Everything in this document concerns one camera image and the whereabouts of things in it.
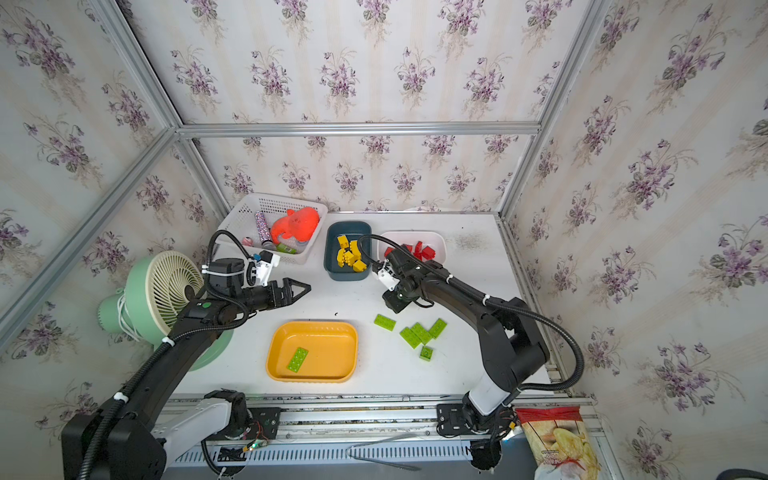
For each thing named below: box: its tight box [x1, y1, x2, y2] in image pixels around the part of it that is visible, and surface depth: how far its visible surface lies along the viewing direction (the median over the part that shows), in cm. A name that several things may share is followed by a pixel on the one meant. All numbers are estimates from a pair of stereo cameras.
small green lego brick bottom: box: [419, 345, 434, 362], surface depth 86 cm
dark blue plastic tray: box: [324, 221, 373, 281], surface depth 106 cm
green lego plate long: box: [399, 327, 422, 349], surface depth 90 cm
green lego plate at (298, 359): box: [286, 347, 309, 373], surface depth 84 cm
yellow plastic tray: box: [266, 320, 359, 383], surface depth 85 cm
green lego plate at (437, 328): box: [428, 318, 447, 339], surface depth 91 cm
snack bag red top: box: [516, 406, 601, 480], surface depth 67 cm
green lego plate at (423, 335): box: [410, 322, 433, 345], surface depth 90 cm
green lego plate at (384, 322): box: [373, 314, 397, 332], surface depth 92 cm
